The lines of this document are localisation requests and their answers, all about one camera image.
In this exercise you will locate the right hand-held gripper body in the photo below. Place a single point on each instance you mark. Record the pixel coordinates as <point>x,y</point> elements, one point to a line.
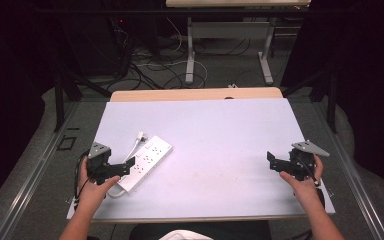
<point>301,163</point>

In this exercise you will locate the white table cover sheet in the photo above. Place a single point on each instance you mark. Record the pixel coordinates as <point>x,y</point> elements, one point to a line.
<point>213,143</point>

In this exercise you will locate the person's left hand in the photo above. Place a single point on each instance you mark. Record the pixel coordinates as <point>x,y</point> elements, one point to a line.
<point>91,195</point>

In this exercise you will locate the black metal stand frame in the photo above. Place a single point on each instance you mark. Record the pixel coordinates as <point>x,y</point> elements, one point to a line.
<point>326,96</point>
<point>60,100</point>

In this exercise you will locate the grey metal floor rail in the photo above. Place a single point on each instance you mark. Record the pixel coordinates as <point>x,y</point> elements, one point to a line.
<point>30,180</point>
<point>353,180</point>

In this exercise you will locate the person's right hand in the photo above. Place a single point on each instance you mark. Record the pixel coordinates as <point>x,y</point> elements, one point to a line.
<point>301,190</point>

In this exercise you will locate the white power strip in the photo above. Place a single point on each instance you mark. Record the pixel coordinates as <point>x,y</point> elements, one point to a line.
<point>148,160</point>

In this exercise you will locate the white desk with metal legs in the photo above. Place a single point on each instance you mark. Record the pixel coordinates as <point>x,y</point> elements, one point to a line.
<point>230,30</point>

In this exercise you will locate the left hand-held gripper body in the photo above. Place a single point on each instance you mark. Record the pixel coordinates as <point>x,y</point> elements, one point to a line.
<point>98,160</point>

